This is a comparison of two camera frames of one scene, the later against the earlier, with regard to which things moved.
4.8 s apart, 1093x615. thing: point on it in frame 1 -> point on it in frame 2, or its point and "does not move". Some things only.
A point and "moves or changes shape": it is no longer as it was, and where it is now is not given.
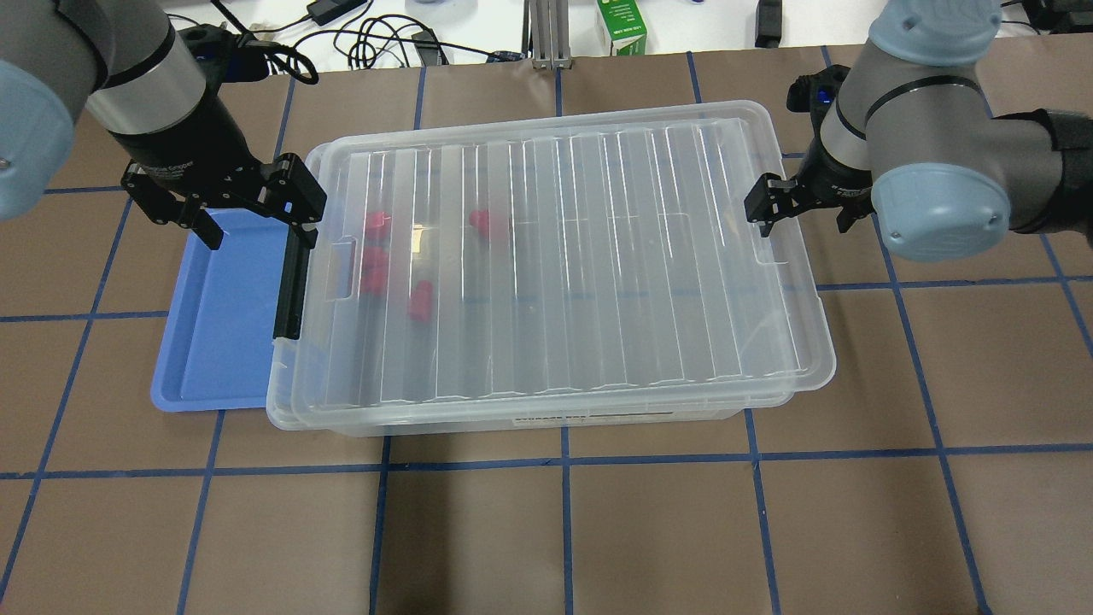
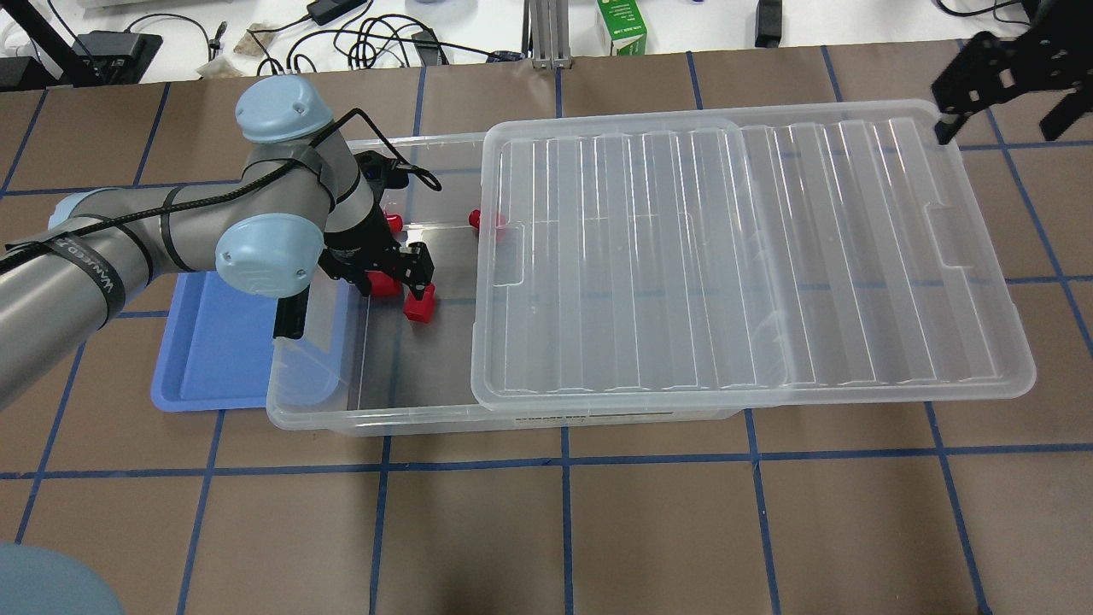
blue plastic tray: (213, 346) does not move
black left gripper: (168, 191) -> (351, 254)
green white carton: (624, 26) does not move
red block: (420, 301) does not move
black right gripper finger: (765, 225) -> (948, 125)
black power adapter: (324, 11) does not move
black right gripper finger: (846, 218) -> (1066, 113)
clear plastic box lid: (505, 257) moves or changes shape
